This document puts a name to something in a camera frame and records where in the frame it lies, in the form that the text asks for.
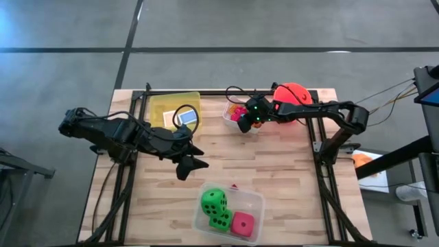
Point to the clear plastic container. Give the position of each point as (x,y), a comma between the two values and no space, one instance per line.
(254,202)

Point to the yellow translucent plastic bin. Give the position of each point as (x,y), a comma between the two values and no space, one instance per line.
(157,103)

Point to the black aluminium table frame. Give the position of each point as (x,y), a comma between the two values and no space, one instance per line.
(219,92)

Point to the grey metal stand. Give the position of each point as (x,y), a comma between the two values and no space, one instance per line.
(20,164)

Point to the pink small cube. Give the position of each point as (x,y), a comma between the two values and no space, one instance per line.
(234,186)

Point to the black cart beam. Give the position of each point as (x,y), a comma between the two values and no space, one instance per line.
(394,158)

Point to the pink stepped toy block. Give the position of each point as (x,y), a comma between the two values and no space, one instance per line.
(238,115)

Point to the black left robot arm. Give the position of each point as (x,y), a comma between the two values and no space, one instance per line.
(113,132)

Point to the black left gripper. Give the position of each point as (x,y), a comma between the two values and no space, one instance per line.
(171,147)

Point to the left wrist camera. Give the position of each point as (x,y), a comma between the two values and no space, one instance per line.
(181,133)

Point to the orange toy brick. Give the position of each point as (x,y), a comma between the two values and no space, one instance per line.
(233,109)

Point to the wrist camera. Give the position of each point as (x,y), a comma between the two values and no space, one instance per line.
(257,101)
(181,133)

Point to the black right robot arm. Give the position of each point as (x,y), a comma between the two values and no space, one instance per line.
(326,109)

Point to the orange object on paper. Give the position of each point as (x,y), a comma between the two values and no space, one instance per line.
(363,161)

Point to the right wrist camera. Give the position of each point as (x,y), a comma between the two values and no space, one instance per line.
(257,101)

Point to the tablet with blue screen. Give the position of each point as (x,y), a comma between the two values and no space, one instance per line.
(428,97)

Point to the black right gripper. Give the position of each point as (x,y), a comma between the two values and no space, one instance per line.
(262,113)

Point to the white paper sheet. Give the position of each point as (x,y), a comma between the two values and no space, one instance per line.
(377,182)

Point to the orange plastic bucket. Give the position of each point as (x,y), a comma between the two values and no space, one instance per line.
(291,91)

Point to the dark grey equipment cart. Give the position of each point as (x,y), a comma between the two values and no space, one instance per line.
(432,127)

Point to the red foam die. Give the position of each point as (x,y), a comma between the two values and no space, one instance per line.
(243,223)

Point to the white plastic bin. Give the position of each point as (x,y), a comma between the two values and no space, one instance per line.
(226,118)

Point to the green foam die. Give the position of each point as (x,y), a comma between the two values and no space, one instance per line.
(213,202)
(222,221)

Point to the blue square card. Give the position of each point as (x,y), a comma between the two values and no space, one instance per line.
(188,117)

